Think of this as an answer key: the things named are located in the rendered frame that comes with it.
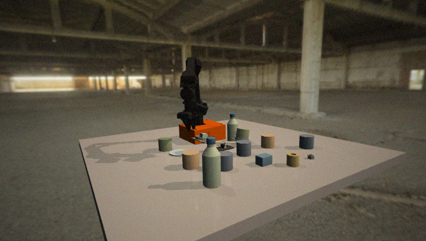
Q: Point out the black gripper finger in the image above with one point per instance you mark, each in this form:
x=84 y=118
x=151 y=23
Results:
x=193 y=122
x=187 y=123

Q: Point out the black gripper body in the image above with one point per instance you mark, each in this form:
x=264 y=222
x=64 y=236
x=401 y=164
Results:
x=188 y=112

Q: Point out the grey cylinder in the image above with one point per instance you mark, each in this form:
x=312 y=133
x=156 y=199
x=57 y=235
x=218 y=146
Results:
x=226 y=161
x=243 y=148
x=306 y=141

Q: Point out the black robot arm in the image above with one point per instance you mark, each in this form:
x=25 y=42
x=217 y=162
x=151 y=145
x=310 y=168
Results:
x=190 y=83

